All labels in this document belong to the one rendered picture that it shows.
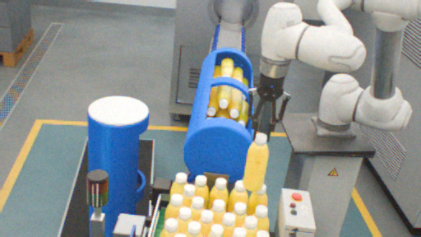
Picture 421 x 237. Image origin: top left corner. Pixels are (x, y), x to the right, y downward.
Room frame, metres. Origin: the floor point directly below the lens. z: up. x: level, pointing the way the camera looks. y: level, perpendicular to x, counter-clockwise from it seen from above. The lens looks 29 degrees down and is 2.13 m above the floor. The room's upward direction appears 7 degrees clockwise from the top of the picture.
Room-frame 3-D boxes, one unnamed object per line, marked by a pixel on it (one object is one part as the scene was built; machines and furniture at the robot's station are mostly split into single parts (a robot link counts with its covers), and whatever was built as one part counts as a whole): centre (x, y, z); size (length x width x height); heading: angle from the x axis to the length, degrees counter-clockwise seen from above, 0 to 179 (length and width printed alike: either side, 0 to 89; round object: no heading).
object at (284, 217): (1.32, -0.34, 1.05); 0.20 x 0.10 x 0.10; 179
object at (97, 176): (1.15, 0.31, 1.18); 0.06 x 0.06 x 0.16
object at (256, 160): (1.35, -0.18, 1.24); 0.07 x 0.07 x 0.19
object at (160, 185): (1.49, 0.15, 0.95); 0.10 x 0.07 x 0.10; 89
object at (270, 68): (1.35, -0.17, 1.60); 0.09 x 0.09 x 0.06
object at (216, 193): (1.41, -0.07, 0.99); 0.07 x 0.07 x 0.19
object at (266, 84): (1.35, -0.17, 1.53); 0.08 x 0.07 x 0.09; 89
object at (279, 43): (1.34, -0.19, 1.71); 0.13 x 0.11 x 0.16; 60
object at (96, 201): (1.15, 0.31, 1.18); 0.06 x 0.06 x 0.05
